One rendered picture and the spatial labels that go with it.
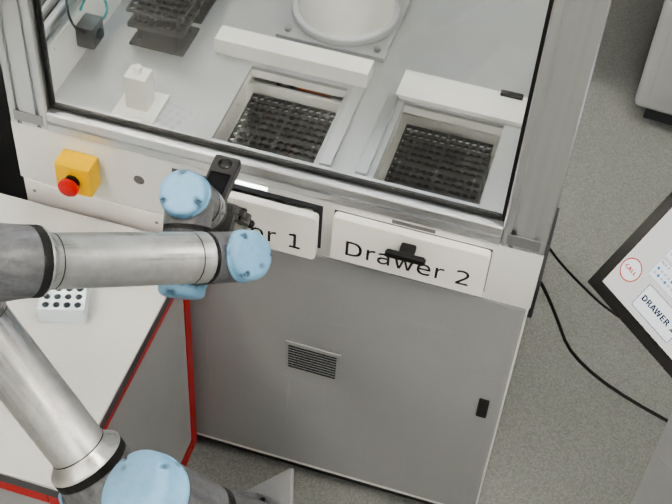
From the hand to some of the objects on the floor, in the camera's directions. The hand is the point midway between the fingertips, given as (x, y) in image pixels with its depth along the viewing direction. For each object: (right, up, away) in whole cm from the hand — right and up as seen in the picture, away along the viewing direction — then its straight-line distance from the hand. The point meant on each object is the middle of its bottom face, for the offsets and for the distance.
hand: (232, 218), depth 222 cm
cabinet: (+15, -25, +103) cm, 107 cm away
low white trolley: (-51, -68, +59) cm, 103 cm away
